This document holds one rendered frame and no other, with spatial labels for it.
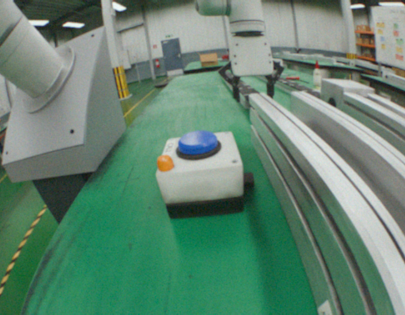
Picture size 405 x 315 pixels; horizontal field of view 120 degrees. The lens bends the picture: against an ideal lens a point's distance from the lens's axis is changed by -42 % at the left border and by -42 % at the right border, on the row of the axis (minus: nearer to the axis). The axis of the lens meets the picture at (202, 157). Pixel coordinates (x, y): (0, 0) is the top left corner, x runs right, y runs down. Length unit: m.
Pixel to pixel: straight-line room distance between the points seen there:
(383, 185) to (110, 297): 0.25
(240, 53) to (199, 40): 10.84
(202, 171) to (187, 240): 0.07
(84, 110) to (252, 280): 0.36
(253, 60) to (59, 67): 0.44
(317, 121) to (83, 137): 0.36
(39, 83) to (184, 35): 10.99
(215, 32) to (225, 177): 11.21
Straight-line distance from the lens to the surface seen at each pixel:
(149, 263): 0.19
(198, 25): 11.36
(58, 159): 0.41
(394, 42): 3.55
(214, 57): 2.41
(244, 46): 0.47
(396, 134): 0.33
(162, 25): 11.54
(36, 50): 0.45
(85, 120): 0.37
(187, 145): 0.19
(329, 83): 0.45
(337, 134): 0.23
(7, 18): 0.42
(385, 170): 0.18
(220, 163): 0.18
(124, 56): 11.72
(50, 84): 0.48
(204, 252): 0.19
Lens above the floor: 0.93
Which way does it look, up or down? 29 degrees down
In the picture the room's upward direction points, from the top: 9 degrees counter-clockwise
